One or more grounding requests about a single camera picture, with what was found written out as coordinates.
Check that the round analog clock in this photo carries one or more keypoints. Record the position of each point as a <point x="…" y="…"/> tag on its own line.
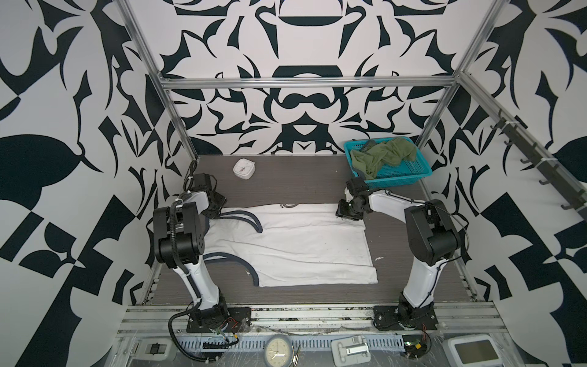
<point x="278" y="351"/>

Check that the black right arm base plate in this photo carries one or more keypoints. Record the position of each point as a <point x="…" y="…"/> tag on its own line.
<point x="404" y="317"/>

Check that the grey switch box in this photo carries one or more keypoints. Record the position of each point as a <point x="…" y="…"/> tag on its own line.
<point x="155" y="350"/>

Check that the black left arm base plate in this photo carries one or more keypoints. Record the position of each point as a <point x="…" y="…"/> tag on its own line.
<point x="231" y="320"/>

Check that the green tank top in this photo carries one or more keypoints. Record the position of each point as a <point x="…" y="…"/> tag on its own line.
<point x="368" y="160"/>

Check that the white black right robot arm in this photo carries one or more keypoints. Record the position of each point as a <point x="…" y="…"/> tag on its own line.
<point x="432" y="239"/>

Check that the white digital display device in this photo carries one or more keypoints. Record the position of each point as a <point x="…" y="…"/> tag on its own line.
<point x="474" y="350"/>

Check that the white plastic latch device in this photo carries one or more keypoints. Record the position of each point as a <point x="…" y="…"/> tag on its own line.
<point x="350" y="351"/>

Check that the aluminium cage frame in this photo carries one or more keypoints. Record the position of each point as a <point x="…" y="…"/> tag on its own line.
<point x="305" y="77"/>

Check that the black wall hook rail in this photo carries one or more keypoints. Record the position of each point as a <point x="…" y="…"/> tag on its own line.
<point x="536" y="156"/>

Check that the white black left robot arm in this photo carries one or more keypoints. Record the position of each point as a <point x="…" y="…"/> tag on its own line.
<point x="179" y="243"/>

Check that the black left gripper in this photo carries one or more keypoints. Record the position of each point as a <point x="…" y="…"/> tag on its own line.
<point x="212" y="214"/>

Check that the teal plastic basket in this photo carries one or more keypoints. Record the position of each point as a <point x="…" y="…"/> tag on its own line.
<point x="409" y="172"/>

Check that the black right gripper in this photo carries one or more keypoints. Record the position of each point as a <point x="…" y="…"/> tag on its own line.
<point x="342" y="210"/>

